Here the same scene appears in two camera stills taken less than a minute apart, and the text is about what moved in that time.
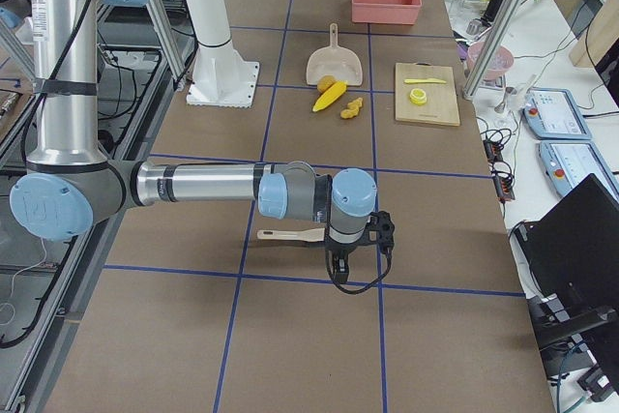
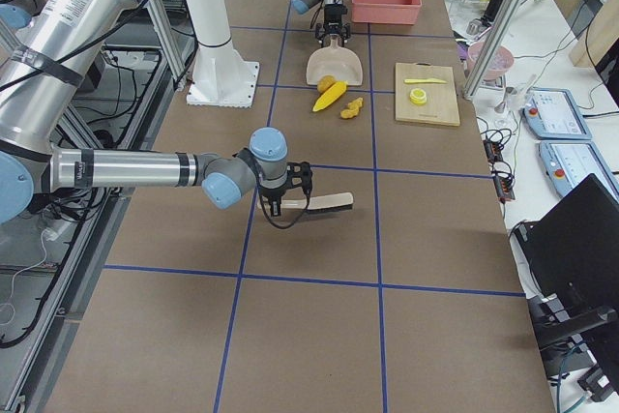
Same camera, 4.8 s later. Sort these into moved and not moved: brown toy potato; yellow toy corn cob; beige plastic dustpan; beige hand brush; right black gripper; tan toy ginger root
Moved: right black gripper; beige hand brush
Not moved: tan toy ginger root; beige plastic dustpan; brown toy potato; yellow toy corn cob
